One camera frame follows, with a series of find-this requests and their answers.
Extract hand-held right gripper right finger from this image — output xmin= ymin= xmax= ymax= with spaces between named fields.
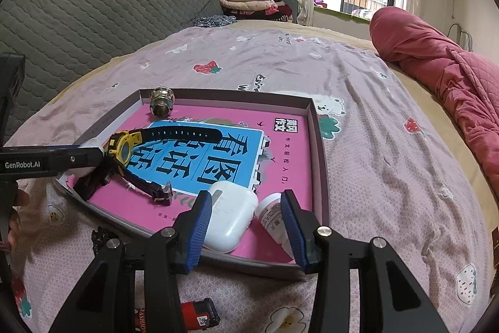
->
xmin=281 ymin=189 xmax=449 ymax=333

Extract white earbuds case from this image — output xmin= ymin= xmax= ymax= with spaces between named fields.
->
xmin=203 ymin=181 xmax=259 ymax=253

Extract small white pill bottle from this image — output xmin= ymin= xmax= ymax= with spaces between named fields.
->
xmin=253 ymin=193 xmax=293 ymax=252

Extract pink printed bedsheet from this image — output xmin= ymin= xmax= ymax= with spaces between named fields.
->
xmin=0 ymin=19 xmax=496 ymax=333

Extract dark patterned cloth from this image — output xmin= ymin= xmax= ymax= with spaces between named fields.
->
xmin=193 ymin=15 xmax=238 ymax=28

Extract black and yellow wristwatch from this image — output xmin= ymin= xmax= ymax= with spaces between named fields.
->
xmin=106 ymin=124 xmax=221 ymax=206

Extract metal rack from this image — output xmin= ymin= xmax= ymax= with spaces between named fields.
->
xmin=448 ymin=23 xmax=474 ymax=53

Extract metal threaded fitting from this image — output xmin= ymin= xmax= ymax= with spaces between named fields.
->
xmin=149 ymin=86 xmax=177 ymax=118

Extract red quilted duvet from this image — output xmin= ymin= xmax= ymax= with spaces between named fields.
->
xmin=370 ymin=6 xmax=499 ymax=197

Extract pink folded blanket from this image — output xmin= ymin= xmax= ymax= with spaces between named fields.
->
xmin=220 ymin=0 xmax=279 ymax=13

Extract grey quilted headboard cover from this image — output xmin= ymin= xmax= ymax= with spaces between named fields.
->
xmin=0 ymin=0 xmax=225 ymax=135

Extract pink and blue book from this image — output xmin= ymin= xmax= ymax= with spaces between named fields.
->
xmin=66 ymin=103 xmax=314 ymax=265

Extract pile of dark clothes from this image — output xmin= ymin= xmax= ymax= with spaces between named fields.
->
xmin=234 ymin=0 xmax=301 ymax=23

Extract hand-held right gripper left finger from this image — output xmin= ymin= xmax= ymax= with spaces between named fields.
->
xmin=67 ymin=190 xmax=213 ymax=333

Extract black binder clip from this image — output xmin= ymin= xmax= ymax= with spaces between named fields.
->
xmin=91 ymin=227 xmax=118 ymax=253

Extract person's left hand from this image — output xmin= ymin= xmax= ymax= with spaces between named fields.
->
xmin=7 ymin=189 xmax=31 ymax=246

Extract shallow grey cardboard tray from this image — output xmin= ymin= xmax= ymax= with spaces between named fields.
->
xmin=55 ymin=87 xmax=331 ymax=282

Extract red and black lighter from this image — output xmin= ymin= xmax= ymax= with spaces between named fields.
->
xmin=133 ymin=298 xmax=221 ymax=333

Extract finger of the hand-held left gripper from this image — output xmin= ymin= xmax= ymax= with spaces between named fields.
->
xmin=51 ymin=146 xmax=105 ymax=177

